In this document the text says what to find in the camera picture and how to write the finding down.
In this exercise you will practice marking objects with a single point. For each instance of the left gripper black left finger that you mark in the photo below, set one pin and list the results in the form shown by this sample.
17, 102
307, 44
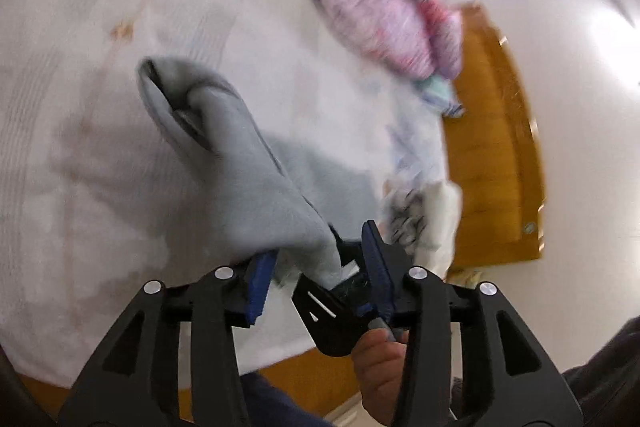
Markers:
131, 379

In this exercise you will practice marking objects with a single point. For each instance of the white patterned garment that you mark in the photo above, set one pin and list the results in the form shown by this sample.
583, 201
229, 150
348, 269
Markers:
424, 221

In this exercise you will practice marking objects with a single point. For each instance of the white patterned bed sheet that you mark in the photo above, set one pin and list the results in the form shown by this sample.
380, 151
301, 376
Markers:
41, 39

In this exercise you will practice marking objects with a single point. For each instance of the person's right hand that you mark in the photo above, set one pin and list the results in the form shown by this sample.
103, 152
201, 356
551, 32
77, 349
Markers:
378, 360

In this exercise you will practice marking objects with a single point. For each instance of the grey knit sweater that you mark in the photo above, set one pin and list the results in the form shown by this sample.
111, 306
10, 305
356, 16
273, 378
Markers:
257, 192

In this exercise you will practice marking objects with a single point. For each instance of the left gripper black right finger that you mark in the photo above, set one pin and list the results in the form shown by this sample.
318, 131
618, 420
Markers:
471, 360

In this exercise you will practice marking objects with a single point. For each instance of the teal striped pillow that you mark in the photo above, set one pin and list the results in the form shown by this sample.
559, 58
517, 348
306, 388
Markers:
438, 93

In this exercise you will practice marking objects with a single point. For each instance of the wooden bed frame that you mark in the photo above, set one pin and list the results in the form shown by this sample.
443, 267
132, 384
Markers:
495, 146

